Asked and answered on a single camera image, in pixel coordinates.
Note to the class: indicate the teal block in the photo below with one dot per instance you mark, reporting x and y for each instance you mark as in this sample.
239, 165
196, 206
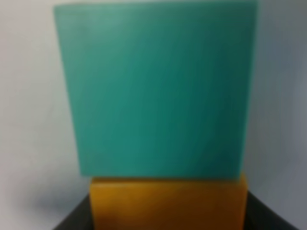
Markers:
158, 89

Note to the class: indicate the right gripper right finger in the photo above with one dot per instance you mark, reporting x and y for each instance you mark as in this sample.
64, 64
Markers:
260, 217

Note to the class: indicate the orange block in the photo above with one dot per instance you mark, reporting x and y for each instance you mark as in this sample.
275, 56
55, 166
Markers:
137, 204

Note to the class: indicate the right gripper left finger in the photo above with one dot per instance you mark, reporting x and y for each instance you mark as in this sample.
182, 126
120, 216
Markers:
79, 219

